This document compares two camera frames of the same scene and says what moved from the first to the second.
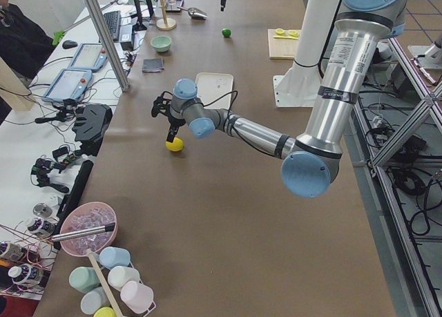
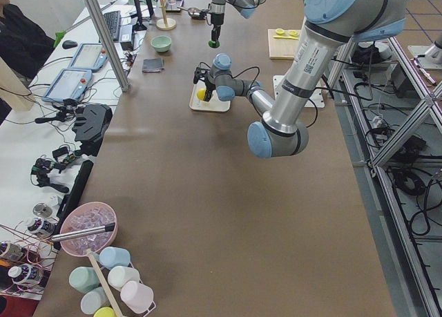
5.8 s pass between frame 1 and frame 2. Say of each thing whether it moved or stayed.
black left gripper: moved
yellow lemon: moved
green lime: moved
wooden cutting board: stayed
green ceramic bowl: stayed
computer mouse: stayed
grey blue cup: stayed
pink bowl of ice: stayed
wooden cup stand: stayed
